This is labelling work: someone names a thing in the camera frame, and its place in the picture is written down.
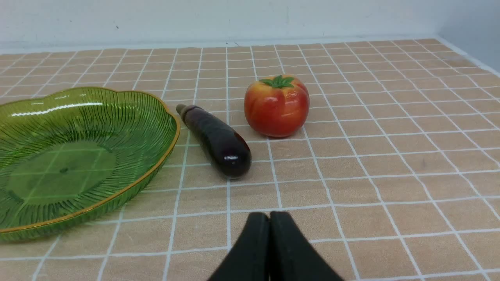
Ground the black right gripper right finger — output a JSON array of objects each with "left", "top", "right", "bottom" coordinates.
[{"left": 269, "top": 211, "right": 343, "bottom": 281}]

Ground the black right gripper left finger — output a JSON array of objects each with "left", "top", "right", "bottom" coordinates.
[{"left": 209, "top": 212, "right": 270, "bottom": 281}]

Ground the dark purple eggplant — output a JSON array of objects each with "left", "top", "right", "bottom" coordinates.
[{"left": 176, "top": 104, "right": 252, "bottom": 179}]

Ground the red yellow tomato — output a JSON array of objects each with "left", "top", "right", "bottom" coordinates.
[{"left": 243, "top": 74, "right": 310, "bottom": 138}]

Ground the tan checkered tablecloth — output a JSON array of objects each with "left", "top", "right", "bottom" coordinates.
[{"left": 1, "top": 39, "right": 499, "bottom": 281}]

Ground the green glass plate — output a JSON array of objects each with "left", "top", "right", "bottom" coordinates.
[{"left": 0, "top": 87, "right": 180, "bottom": 242}]

